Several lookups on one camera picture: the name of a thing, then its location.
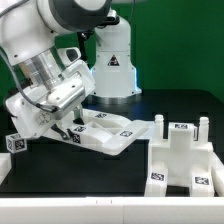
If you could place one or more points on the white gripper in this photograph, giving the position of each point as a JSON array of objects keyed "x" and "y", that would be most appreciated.
[{"x": 32, "y": 122}]

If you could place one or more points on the white left fence rail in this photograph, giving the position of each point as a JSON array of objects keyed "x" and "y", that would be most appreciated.
[{"x": 5, "y": 165}]

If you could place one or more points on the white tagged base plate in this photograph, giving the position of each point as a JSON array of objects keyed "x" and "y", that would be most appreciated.
[{"x": 149, "y": 132}]

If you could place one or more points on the white tagged cube nut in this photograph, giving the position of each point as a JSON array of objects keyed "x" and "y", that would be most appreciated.
[
  {"x": 195, "y": 133},
  {"x": 15, "y": 143}
]

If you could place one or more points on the white front fence rail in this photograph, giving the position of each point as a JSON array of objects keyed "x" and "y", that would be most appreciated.
[{"x": 130, "y": 210}]

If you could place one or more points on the white chair back frame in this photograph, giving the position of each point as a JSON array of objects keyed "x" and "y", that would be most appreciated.
[{"x": 102, "y": 132}]

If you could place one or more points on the white chair seat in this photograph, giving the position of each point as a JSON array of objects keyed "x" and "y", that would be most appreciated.
[{"x": 180, "y": 152}]

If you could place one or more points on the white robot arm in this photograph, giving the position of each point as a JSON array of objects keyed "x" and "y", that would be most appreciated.
[{"x": 59, "y": 83}]

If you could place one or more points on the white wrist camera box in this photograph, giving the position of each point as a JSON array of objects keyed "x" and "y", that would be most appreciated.
[{"x": 71, "y": 55}]

